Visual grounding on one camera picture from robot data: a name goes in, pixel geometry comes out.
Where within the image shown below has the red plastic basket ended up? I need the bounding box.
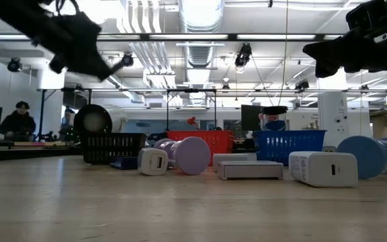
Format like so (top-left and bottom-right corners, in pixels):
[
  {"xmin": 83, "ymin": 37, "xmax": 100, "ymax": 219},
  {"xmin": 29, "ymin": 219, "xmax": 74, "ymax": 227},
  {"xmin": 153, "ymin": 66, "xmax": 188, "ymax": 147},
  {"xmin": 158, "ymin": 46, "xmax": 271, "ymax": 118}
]
[{"xmin": 166, "ymin": 130, "xmax": 235, "ymax": 167}]

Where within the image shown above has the thin hanging cable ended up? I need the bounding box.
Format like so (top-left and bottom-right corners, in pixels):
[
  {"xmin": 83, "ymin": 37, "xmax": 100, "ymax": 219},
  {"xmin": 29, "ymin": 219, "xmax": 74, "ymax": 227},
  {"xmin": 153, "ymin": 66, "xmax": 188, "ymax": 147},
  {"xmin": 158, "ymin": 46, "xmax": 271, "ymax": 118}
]
[{"xmin": 276, "ymin": 0, "xmax": 290, "ymax": 108}]

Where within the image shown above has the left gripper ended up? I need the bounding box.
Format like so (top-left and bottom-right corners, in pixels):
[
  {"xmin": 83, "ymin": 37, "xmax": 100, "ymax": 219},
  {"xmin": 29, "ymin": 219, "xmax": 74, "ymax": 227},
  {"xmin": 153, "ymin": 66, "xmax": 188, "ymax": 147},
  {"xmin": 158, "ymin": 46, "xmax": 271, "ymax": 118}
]
[{"xmin": 32, "ymin": 13, "xmax": 128, "ymax": 83}]

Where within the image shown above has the small white box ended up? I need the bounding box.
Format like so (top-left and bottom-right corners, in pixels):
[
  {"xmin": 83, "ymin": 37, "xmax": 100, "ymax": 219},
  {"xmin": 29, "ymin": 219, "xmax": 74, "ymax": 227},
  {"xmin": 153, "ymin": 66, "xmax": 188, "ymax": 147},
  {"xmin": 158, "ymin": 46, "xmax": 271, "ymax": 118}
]
[{"xmin": 212, "ymin": 153, "xmax": 258, "ymax": 173}]

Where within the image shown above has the small red object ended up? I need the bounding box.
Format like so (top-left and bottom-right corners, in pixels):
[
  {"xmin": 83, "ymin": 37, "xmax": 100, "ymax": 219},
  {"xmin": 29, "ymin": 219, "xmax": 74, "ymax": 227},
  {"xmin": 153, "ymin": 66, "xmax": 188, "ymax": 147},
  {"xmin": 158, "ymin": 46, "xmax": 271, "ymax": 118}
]
[{"xmin": 185, "ymin": 116, "xmax": 201, "ymax": 130}]

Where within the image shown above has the person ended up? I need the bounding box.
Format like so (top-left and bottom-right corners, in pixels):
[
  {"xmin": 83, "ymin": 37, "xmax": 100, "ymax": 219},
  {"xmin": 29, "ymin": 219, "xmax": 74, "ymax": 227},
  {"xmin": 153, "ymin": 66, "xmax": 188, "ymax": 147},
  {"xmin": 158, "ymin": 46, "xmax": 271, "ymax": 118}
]
[
  {"xmin": 58, "ymin": 107, "xmax": 79, "ymax": 142},
  {"xmin": 0, "ymin": 100, "xmax": 37, "ymax": 142}
]

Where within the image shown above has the small white wall charger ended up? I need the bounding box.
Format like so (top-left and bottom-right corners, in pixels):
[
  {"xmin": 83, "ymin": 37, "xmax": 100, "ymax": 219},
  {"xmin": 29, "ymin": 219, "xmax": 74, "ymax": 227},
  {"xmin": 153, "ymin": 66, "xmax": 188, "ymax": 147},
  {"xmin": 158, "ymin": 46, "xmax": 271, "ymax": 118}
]
[{"xmin": 137, "ymin": 147, "xmax": 169, "ymax": 176}]

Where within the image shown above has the large white wall charger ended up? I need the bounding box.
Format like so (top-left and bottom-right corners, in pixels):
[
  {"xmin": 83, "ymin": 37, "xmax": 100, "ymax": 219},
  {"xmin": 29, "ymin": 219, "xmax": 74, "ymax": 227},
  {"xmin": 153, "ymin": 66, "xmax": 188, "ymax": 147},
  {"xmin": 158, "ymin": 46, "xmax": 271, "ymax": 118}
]
[{"xmin": 288, "ymin": 151, "xmax": 359, "ymax": 188}]

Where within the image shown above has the black metal gantry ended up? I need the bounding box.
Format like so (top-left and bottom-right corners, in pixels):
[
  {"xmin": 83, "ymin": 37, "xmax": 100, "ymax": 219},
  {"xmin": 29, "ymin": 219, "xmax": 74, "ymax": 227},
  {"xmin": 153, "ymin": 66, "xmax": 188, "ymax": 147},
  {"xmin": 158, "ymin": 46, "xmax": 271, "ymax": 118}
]
[
  {"xmin": 36, "ymin": 86, "xmax": 93, "ymax": 142},
  {"xmin": 165, "ymin": 87, "xmax": 218, "ymax": 131}
]

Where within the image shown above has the blue plastic basket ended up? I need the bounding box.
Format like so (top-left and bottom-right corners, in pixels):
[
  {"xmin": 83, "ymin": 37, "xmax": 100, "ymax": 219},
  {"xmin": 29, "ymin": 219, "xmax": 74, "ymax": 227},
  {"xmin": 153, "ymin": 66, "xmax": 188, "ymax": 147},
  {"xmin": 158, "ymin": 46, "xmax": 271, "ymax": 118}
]
[{"xmin": 253, "ymin": 130, "xmax": 328, "ymax": 167}]

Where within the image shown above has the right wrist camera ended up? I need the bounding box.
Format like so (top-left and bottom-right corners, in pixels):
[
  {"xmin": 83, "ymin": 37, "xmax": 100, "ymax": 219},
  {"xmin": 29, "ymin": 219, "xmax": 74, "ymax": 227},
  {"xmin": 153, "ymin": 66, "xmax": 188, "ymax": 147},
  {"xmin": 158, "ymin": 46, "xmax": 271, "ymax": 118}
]
[{"xmin": 345, "ymin": 1, "xmax": 379, "ymax": 33}]

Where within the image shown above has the black plastic basket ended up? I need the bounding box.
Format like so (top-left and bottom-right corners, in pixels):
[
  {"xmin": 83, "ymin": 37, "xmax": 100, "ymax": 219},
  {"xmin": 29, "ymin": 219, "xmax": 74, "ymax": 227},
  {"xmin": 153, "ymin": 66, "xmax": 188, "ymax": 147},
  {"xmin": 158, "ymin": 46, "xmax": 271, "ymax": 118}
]
[{"xmin": 80, "ymin": 131, "xmax": 147, "ymax": 165}]

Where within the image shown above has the black digital clock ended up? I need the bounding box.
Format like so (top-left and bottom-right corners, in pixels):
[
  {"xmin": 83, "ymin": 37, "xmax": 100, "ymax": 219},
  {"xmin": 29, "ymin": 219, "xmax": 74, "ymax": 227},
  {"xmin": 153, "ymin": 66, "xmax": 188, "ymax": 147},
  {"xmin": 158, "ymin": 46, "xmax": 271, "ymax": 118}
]
[{"xmin": 108, "ymin": 156, "xmax": 139, "ymax": 170}]

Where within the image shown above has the black-capped hourglass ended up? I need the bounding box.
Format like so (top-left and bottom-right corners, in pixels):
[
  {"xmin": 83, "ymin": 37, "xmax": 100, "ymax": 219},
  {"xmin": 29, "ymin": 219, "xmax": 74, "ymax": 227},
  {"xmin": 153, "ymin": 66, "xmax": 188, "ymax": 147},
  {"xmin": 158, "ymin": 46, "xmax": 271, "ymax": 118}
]
[{"xmin": 259, "ymin": 106, "xmax": 288, "ymax": 132}]

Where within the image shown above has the black ceiling spotlight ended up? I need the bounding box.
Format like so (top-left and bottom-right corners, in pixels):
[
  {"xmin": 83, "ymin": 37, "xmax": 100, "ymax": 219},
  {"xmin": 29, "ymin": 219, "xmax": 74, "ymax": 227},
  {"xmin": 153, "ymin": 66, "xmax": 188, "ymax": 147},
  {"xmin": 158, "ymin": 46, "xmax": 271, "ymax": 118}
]
[
  {"xmin": 234, "ymin": 42, "xmax": 253, "ymax": 67},
  {"xmin": 120, "ymin": 52, "xmax": 135, "ymax": 68},
  {"xmin": 294, "ymin": 79, "xmax": 310, "ymax": 91},
  {"xmin": 7, "ymin": 57, "xmax": 22, "ymax": 73}
]

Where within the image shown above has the pink-capped hourglass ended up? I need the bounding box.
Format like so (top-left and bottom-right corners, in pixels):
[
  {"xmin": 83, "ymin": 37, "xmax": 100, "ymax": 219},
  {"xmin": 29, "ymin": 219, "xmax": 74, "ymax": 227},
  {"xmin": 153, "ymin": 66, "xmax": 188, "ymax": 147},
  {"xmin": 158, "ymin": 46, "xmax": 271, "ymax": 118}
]
[{"xmin": 259, "ymin": 113, "xmax": 272, "ymax": 132}]

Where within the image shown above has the white cylinder lamp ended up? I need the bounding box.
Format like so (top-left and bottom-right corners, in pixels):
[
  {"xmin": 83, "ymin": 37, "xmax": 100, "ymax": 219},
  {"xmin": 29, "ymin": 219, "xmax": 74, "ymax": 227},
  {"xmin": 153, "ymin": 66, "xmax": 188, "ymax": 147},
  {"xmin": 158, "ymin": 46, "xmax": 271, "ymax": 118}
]
[{"xmin": 73, "ymin": 103, "xmax": 128, "ymax": 134}]

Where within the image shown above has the flat white box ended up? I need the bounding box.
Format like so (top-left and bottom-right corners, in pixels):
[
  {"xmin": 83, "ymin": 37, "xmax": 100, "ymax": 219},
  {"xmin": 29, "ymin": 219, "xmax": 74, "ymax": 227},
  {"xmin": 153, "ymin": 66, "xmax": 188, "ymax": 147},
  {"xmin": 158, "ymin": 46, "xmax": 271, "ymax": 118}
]
[{"xmin": 217, "ymin": 160, "xmax": 284, "ymax": 181}]

